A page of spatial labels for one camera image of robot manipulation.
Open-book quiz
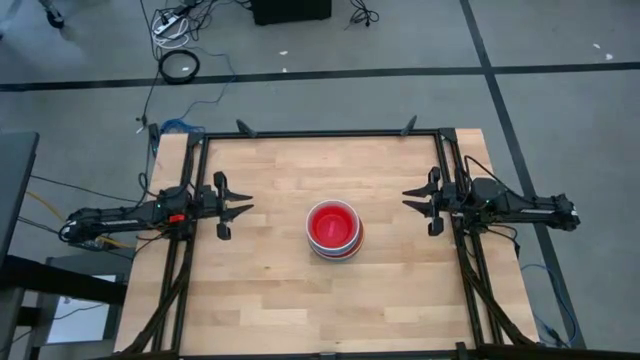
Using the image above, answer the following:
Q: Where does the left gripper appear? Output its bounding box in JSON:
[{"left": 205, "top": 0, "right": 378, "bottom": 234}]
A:
[{"left": 194, "top": 171, "right": 255, "bottom": 241}]

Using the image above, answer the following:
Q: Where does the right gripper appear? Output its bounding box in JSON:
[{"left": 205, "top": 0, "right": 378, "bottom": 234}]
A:
[{"left": 401, "top": 166, "right": 459, "bottom": 237}]

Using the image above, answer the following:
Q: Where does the white bowl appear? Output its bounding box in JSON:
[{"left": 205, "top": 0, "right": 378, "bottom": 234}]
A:
[{"left": 305, "top": 199, "right": 362, "bottom": 253}]

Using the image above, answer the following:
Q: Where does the white panel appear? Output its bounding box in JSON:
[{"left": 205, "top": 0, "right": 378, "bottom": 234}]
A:
[{"left": 47, "top": 273, "right": 119, "bottom": 345}]

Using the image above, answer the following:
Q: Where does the black furniture beam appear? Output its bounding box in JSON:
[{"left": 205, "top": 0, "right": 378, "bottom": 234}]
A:
[{"left": 0, "top": 254, "right": 129, "bottom": 306}]

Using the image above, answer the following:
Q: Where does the white power strip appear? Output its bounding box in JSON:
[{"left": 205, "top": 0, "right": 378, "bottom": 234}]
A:
[{"left": 152, "top": 13, "right": 184, "bottom": 36}]

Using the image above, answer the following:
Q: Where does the black box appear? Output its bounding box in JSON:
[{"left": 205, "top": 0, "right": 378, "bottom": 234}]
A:
[{"left": 250, "top": 0, "right": 333, "bottom": 26}]

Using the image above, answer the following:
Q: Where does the grey desk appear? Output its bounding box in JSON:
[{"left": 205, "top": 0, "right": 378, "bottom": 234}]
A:
[{"left": 0, "top": 130, "right": 40, "bottom": 261}]

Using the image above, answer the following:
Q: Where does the black chair caster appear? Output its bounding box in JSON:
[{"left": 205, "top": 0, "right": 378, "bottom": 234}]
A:
[{"left": 37, "top": 0, "right": 66, "bottom": 30}]

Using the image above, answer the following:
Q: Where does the blue cable bundle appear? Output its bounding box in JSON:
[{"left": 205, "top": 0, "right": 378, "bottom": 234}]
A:
[{"left": 159, "top": 118, "right": 206, "bottom": 135}]

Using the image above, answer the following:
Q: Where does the black aluminium frame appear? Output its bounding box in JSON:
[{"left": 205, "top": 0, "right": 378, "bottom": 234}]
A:
[{"left": 119, "top": 128, "right": 539, "bottom": 360}]

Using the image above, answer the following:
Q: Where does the yellow cable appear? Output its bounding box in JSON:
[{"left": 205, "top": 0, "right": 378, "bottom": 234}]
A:
[{"left": 24, "top": 189, "right": 134, "bottom": 250}]

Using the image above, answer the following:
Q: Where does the black cable ring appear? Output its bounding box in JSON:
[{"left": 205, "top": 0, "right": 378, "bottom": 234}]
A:
[{"left": 157, "top": 48, "right": 201, "bottom": 85}]

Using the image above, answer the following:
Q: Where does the thin blue cable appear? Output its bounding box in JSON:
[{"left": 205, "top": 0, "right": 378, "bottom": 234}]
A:
[{"left": 519, "top": 263, "right": 579, "bottom": 349}]

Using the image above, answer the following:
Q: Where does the white cable coil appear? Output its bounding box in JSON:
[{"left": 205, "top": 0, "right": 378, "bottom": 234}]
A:
[{"left": 151, "top": 29, "right": 191, "bottom": 50}]

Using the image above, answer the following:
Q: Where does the black cable bundle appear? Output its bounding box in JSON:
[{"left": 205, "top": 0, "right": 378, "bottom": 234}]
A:
[{"left": 344, "top": 0, "right": 380, "bottom": 29}]

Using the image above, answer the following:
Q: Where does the black cable tangle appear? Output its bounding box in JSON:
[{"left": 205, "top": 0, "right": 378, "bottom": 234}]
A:
[{"left": 139, "top": 0, "right": 254, "bottom": 41}]

